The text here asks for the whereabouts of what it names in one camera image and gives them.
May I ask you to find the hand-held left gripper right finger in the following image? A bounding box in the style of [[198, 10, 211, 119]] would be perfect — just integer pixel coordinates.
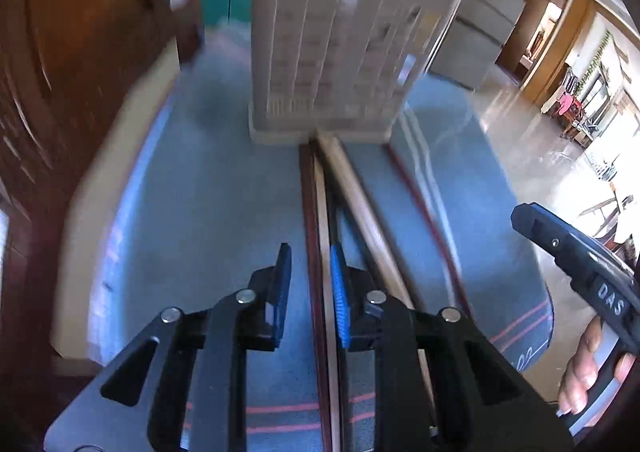
[[329, 242, 527, 452]]

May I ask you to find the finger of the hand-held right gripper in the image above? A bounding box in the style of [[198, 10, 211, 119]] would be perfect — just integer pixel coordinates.
[[510, 202, 632, 283]]

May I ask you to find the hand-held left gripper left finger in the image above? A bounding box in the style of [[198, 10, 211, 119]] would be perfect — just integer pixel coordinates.
[[99, 242, 293, 452]]

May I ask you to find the dark brown chopstick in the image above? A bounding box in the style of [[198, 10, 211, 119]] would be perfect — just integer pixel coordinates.
[[298, 141, 335, 452]]

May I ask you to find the white perforated utensil holder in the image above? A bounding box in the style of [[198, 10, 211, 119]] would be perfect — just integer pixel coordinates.
[[247, 0, 453, 144]]

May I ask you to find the person's right hand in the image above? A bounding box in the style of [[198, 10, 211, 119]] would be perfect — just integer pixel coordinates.
[[556, 316, 638, 417]]

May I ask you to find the wooden furniture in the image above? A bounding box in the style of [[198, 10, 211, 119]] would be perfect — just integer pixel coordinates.
[[579, 191, 633, 239]]

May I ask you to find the beige chopstick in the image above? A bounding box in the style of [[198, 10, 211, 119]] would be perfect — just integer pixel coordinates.
[[316, 129, 437, 433]]

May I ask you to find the blue striped towel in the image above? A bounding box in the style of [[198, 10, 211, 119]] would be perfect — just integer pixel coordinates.
[[90, 22, 556, 452]]

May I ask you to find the dark red chopstick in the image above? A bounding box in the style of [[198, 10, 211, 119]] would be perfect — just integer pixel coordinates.
[[384, 145, 473, 318]]

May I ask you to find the wooden door frame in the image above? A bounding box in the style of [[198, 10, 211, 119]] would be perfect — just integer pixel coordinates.
[[495, 0, 597, 108]]

